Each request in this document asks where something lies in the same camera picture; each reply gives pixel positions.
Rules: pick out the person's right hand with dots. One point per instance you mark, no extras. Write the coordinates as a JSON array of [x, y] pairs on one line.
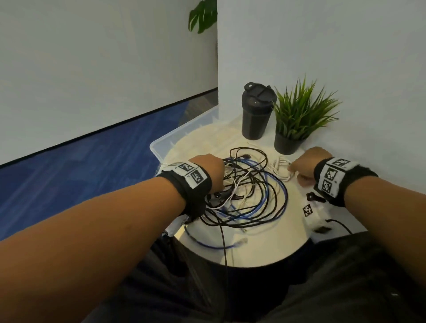
[[309, 163]]

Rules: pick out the person's left hand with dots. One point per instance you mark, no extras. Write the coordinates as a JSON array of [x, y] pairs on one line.
[[216, 169]]

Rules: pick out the clear plastic storage bin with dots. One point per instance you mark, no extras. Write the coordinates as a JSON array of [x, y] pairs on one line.
[[179, 139]]

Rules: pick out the person's left forearm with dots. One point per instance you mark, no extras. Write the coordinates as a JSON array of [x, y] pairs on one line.
[[83, 239]]

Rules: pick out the person's right forearm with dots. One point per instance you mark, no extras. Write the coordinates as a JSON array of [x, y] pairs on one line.
[[389, 213]]

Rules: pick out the person's dark trousers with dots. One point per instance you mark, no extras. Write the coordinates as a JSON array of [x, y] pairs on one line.
[[316, 293]]

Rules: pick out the black marker wristband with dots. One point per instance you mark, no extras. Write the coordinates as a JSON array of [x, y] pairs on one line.
[[352, 179], [193, 196]]

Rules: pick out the small potted grass plant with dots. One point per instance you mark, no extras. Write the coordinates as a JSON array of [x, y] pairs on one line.
[[299, 113]]

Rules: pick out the black tumbler with lid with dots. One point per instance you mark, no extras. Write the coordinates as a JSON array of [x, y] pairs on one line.
[[256, 113]]

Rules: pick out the round white table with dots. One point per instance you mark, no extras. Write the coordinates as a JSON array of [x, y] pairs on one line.
[[283, 239]]

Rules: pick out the large leafy green plant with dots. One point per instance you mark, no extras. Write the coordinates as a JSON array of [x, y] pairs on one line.
[[203, 15]]

